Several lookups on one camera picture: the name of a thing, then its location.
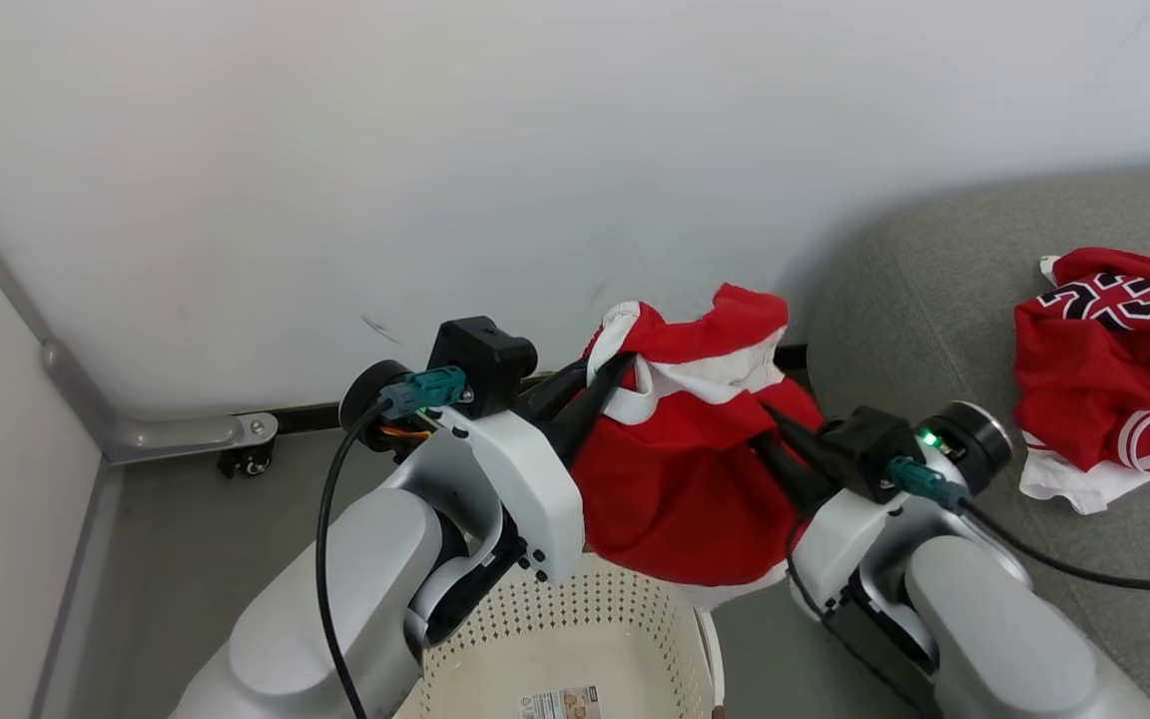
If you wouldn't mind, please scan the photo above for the red garment with white trim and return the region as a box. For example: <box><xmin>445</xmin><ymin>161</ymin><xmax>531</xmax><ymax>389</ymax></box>
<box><xmin>567</xmin><ymin>283</ymin><xmax>831</xmax><ymax>610</ymax></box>

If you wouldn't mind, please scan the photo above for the black arm cable teal plug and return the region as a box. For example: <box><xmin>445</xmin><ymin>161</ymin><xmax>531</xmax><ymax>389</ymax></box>
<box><xmin>884</xmin><ymin>455</ymin><xmax>1150</xmax><ymax>592</ymax></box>
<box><xmin>314</xmin><ymin>365</ymin><xmax>468</xmax><ymax>719</ymax></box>

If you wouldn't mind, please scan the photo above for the red jersey with black number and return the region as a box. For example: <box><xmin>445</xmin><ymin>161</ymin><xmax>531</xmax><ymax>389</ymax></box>
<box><xmin>1012</xmin><ymin>247</ymin><xmax>1150</xmax><ymax>516</ymax></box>

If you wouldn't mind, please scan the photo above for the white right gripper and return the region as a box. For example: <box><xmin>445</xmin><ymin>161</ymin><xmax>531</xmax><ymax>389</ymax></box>
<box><xmin>750</xmin><ymin>401</ymin><xmax>912</xmax><ymax>612</ymax></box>

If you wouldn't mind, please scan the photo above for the grey fabric sofa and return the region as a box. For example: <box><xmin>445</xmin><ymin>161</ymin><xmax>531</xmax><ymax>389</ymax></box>
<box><xmin>803</xmin><ymin>158</ymin><xmax>1150</xmax><ymax>719</ymax></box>

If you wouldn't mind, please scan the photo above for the black left arm cable teal plug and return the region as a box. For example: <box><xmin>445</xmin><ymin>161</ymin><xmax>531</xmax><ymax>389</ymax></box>
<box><xmin>314</xmin><ymin>365</ymin><xmax>468</xmax><ymax>719</ymax></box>

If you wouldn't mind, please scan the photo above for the black wall baseboard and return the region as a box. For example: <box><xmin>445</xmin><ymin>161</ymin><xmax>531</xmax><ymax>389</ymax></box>
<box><xmin>274</xmin><ymin>343</ymin><xmax>814</xmax><ymax>435</ymax></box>

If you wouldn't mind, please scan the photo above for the small black caster wheel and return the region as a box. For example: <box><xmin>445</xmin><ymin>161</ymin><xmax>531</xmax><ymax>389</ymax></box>
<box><xmin>217</xmin><ymin>444</ymin><xmax>276</xmax><ymax>479</ymax></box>

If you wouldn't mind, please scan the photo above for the printed paper label in basket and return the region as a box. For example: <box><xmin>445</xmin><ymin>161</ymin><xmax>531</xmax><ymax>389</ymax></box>
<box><xmin>518</xmin><ymin>685</ymin><xmax>603</xmax><ymax>719</ymax></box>

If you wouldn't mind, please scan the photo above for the grey metal floor rail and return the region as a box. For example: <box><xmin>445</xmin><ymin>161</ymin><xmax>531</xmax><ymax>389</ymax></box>
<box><xmin>0</xmin><ymin>165</ymin><xmax>280</xmax><ymax>466</ymax></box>

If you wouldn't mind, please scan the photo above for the black right arm cable teal plug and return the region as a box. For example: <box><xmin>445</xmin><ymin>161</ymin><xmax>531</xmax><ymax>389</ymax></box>
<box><xmin>884</xmin><ymin>455</ymin><xmax>1150</xmax><ymax>592</ymax></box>

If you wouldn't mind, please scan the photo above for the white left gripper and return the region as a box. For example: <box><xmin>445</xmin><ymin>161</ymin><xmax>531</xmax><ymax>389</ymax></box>
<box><xmin>423</xmin><ymin>352</ymin><xmax>639</xmax><ymax>586</ymax></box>

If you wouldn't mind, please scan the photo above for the cream perforated plastic laundry basket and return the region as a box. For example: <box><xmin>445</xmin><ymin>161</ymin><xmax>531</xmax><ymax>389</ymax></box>
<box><xmin>393</xmin><ymin>552</ymin><xmax>728</xmax><ymax>719</ymax></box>

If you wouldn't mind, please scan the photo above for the thin black cable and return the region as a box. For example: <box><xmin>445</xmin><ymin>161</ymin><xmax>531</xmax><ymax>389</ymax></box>
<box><xmin>784</xmin><ymin>544</ymin><xmax>935</xmax><ymax>718</ymax></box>

